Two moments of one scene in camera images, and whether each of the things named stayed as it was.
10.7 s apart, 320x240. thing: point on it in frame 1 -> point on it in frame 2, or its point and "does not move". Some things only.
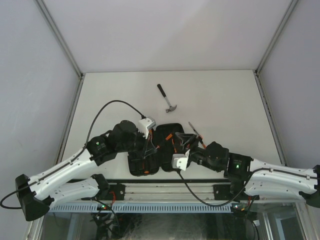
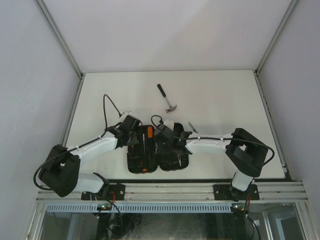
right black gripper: x=185 y=139 -> x=160 y=149
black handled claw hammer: x=171 y=108 does not move
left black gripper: x=145 y=150 -> x=133 y=141
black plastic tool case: x=159 y=156 does not move
